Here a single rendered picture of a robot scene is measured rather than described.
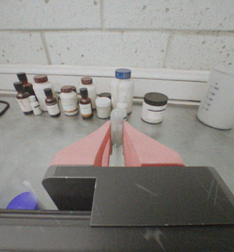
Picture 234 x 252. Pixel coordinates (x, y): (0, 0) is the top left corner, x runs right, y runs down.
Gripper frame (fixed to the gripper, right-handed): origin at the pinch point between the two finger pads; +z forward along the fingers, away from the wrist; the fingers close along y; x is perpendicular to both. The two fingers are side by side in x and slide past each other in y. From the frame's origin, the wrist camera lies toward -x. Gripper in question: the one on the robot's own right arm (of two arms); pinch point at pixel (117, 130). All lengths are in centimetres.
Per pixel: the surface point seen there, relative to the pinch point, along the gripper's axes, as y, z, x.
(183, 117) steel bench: -21.3, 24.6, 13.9
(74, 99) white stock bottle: 13.0, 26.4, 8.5
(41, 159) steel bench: 16.0, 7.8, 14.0
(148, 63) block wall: -11.4, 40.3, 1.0
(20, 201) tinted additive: 13.4, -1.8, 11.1
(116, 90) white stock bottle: 0.1, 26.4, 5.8
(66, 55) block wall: 19.1, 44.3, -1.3
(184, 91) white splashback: -24.3, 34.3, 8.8
